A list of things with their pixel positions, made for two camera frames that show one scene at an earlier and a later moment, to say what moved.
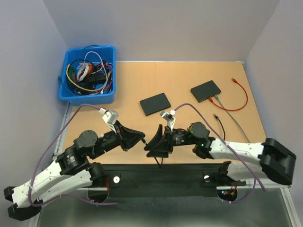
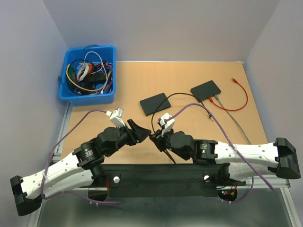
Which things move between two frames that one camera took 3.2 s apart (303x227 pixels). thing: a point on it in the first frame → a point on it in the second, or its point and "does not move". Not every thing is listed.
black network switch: x=155 y=103 does not move
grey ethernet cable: x=233 y=116 does not move
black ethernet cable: x=224 y=133 → x=165 y=150
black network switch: x=204 y=91 does not move
